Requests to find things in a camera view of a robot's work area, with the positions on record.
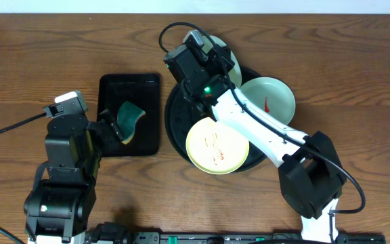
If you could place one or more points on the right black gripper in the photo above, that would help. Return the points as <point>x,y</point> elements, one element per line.
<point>215,53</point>

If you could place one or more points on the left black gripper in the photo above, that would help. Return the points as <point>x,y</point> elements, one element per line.
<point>110,128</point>

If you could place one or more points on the green orange sponge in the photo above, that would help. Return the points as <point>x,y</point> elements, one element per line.
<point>127,117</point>

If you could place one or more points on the light blue plate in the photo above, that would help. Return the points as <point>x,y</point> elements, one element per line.
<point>272,96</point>
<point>235,73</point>

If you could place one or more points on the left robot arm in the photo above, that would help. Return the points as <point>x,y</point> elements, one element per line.
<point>58,207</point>

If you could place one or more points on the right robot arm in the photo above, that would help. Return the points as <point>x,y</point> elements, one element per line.
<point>241,109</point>

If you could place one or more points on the black round tray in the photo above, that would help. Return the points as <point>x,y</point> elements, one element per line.
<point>180,116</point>

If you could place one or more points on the black rectangular tray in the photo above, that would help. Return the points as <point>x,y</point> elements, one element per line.
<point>143,90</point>

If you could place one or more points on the yellow plate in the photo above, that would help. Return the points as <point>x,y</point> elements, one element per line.
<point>216,148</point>

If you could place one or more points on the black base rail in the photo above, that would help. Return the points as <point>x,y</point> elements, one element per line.
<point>113,233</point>

